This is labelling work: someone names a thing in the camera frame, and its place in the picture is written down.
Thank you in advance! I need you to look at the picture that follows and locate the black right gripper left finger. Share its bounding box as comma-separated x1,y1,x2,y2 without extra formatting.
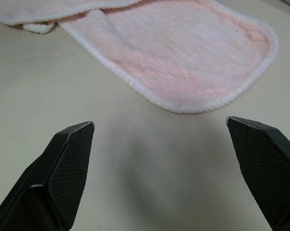
0,121,96,231

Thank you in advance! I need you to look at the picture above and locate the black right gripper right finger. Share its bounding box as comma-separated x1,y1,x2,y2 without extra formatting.
226,116,290,231

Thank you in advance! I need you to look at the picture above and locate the pink towel with white edge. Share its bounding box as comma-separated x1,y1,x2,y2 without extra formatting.
0,0,279,115

